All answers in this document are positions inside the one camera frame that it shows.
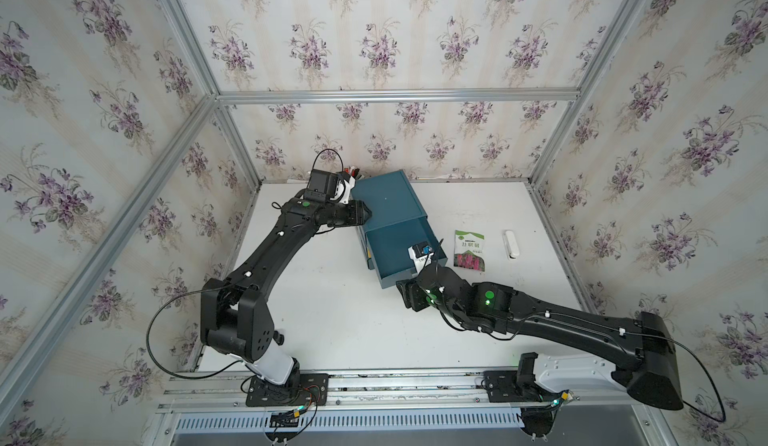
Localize teal top drawer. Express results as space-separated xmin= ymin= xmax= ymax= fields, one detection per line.
xmin=361 ymin=217 xmax=447 ymax=289

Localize green white seed bag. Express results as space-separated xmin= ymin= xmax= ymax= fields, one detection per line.
xmin=453 ymin=230 xmax=486 ymax=272

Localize teal drawer cabinet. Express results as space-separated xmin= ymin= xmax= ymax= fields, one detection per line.
xmin=351 ymin=170 xmax=428 ymax=248

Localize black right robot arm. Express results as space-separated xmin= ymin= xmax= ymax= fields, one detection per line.
xmin=396 ymin=264 xmax=684 ymax=411

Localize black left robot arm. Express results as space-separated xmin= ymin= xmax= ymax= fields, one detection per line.
xmin=200 ymin=197 xmax=373 ymax=386

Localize white small device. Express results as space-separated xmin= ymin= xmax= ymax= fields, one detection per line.
xmin=503 ymin=230 xmax=520 ymax=260

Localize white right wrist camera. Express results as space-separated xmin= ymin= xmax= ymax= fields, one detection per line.
xmin=408 ymin=241 xmax=434 ymax=274

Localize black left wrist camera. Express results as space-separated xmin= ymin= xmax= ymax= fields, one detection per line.
xmin=303 ymin=169 xmax=340 ymax=203

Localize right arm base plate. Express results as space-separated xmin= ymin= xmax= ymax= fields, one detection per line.
xmin=480 ymin=370 xmax=570 ymax=405

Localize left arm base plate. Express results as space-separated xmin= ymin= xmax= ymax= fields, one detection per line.
xmin=245 ymin=373 xmax=330 ymax=407

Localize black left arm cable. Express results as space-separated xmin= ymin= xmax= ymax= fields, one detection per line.
xmin=145 ymin=289 xmax=247 ymax=381

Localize aluminium mounting rail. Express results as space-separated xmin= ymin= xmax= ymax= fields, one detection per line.
xmin=153 ymin=355 xmax=640 ymax=414

